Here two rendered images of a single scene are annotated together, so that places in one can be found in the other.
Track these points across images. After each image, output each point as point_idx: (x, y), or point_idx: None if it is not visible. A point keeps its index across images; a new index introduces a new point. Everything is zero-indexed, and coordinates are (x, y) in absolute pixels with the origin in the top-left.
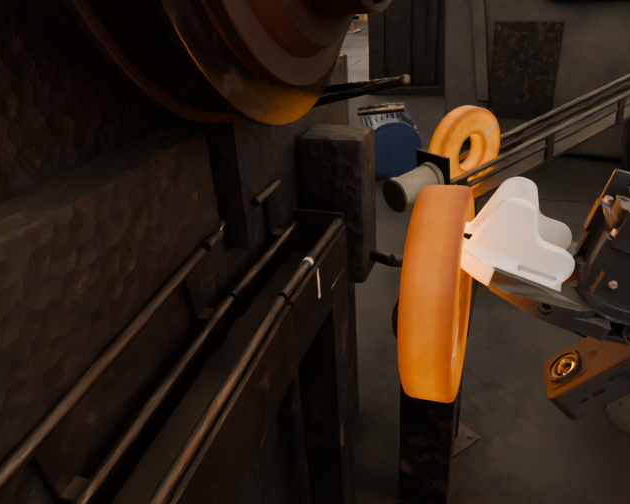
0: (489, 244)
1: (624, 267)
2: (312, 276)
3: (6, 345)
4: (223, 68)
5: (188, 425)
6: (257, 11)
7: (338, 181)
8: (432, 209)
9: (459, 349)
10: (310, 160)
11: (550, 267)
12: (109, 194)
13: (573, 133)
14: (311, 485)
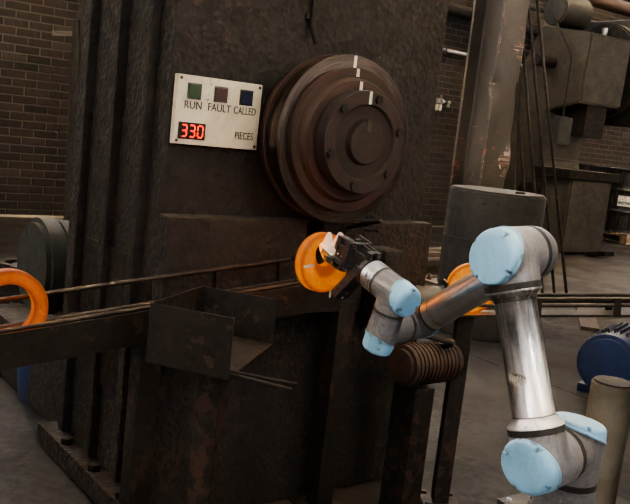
0: (324, 243)
1: (339, 249)
2: None
3: (222, 242)
4: (298, 195)
5: None
6: (311, 183)
7: None
8: (317, 233)
9: (317, 275)
10: None
11: (332, 250)
12: (263, 222)
13: (562, 306)
14: (314, 421)
